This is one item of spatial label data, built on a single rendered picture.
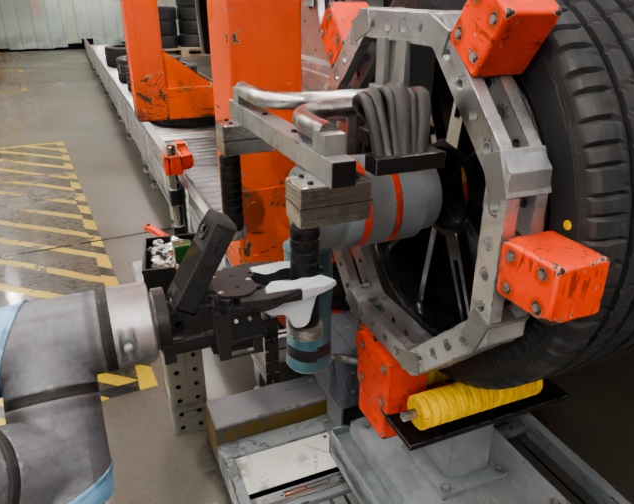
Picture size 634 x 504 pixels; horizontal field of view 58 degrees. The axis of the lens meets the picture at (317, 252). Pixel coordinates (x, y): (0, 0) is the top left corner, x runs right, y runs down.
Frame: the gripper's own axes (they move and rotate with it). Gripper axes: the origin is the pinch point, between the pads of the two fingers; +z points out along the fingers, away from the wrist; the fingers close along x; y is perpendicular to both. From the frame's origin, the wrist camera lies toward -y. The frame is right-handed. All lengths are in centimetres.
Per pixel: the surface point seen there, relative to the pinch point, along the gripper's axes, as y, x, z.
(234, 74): -16, -60, 7
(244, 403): 70, -64, 5
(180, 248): 17, -53, -9
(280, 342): 58, -70, 18
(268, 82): -14, -60, 14
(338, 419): 71, -49, 26
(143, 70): 6, -253, 10
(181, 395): 70, -73, -10
